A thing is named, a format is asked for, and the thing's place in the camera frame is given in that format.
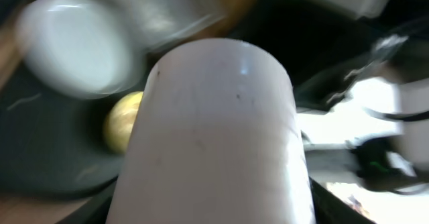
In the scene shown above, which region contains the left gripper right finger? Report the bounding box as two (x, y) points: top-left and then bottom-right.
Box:
(309, 178), (375, 224)

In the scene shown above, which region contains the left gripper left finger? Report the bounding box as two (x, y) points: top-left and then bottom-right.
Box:
(56, 181), (117, 224)

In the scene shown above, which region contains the yellow plastic bowl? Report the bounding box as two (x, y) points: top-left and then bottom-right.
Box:
(103, 91), (143, 154)

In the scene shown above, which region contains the pink plastic cup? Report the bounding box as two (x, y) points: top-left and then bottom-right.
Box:
(107, 38), (316, 224)

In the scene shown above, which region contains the grey round plate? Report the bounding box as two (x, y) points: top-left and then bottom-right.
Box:
(15, 0), (143, 99)

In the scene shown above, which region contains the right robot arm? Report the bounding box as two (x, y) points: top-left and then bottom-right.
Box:
(295, 16), (428, 196)

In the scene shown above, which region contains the clear plastic waste bin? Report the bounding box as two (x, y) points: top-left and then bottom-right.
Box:
(112, 0), (224, 50)

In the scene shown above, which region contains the round black serving tray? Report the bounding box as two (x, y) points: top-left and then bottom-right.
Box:
(1, 65), (126, 199)

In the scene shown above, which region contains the black rectangular tray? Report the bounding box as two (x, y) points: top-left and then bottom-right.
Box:
(227, 0), (383, 112)

